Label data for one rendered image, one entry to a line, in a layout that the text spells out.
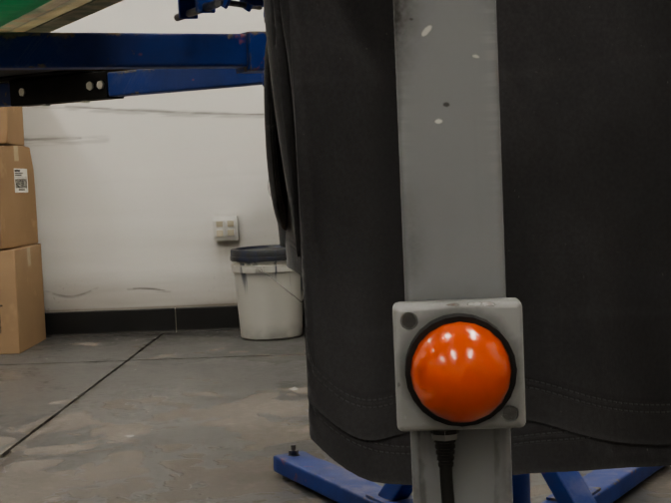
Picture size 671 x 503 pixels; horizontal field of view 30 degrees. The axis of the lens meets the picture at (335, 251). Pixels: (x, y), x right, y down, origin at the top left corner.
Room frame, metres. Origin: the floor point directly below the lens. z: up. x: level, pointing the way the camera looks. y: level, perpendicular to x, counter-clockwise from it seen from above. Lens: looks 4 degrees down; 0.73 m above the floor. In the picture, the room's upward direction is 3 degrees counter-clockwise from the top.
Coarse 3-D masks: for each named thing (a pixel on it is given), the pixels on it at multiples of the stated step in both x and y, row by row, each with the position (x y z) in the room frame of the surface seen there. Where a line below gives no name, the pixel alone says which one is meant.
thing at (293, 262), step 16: (272, 96) 0.81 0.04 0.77; (272, 112) 0.81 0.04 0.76; (272, 128) 0.81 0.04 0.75; (272, 144) 0.81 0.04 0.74; (272, 160) 0.81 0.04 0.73; (272, 176) 0.82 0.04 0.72; (272, 192) 0.83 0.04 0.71; (288, 208) 0.86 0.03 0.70; (288, 224) 0.87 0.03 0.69; (288, 240) 0.87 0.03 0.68; (288, 256) 0.88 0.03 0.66
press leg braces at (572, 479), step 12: (552, 480) 1.94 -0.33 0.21; (564, 480) 1.92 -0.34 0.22; (576, 480) 1.93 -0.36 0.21; (384, 492) 2.43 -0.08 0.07; (396, 492) 2.38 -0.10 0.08; (408, 492) 2.40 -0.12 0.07; (552, 492) 1.94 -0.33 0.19; (564, 492) 1.91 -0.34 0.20; (576, 492) 1.91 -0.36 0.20; (588, 492) 1.91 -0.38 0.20
